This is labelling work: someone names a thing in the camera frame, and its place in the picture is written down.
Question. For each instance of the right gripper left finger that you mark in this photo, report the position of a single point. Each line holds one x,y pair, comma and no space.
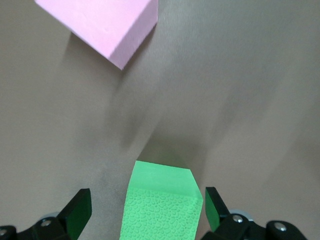
72,220

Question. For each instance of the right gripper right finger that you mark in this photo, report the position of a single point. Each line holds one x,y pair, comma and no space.
217,215

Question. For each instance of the green foam cube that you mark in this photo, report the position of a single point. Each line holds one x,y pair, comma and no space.
160,205

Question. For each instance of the brown table mat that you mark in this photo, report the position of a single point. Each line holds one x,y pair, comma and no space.
225,100

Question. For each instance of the pink foam cube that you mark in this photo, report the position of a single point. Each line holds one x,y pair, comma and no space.
100,22

